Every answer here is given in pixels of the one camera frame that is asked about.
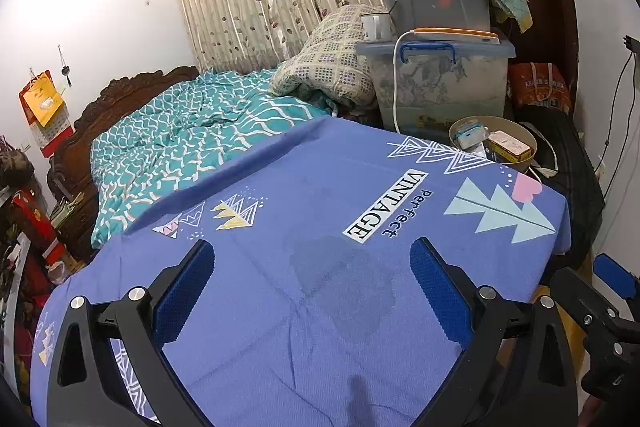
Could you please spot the blue printed bed sheet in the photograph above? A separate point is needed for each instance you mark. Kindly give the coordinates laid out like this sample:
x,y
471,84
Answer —
x,y
300,207

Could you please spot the teal patterned blanket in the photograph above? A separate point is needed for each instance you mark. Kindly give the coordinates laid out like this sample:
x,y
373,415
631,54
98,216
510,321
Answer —
x,y
200,122

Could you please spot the black bag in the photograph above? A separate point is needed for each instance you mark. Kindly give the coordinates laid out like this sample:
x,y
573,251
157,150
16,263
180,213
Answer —
x,y
575,177

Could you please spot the carved wooden headboard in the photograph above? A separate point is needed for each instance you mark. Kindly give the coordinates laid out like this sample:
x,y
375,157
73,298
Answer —
x,y
107,97

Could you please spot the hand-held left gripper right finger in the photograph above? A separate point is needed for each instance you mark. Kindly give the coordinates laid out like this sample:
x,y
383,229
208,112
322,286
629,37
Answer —
x,y
440,294

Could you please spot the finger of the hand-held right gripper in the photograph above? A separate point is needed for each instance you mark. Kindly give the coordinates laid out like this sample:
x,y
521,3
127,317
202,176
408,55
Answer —
x,y
616,279
580,294

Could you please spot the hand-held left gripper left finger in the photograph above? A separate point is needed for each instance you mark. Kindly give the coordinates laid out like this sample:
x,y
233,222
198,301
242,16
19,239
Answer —
x,y
184,294

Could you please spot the orange white flat device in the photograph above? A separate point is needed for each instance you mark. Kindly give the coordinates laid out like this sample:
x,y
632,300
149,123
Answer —
x,y
460,34

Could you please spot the yellow box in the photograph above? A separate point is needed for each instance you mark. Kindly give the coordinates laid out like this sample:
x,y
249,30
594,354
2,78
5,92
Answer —
x,y
510,153

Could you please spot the orange printed bag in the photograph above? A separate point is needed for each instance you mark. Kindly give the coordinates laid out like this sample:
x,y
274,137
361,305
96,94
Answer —
x,y
540,84

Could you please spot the checkered folded quilt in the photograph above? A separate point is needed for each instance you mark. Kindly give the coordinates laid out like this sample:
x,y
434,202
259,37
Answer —
x,y
327,62

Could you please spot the tan round basin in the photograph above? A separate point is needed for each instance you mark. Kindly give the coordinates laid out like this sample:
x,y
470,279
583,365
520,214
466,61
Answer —
x,y
522,166

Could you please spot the blue grey small packet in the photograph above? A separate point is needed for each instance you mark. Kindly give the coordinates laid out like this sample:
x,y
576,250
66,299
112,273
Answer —
x,y
467,133

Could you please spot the white enamel mug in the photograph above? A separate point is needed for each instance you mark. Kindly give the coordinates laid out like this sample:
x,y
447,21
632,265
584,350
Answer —
x,y
374,28

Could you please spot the hanging keys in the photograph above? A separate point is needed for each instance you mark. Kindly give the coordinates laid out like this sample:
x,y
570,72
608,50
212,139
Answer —
x,y
65,69

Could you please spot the orange wall calendar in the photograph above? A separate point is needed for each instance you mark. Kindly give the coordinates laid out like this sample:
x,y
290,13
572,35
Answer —
x,y
42,102

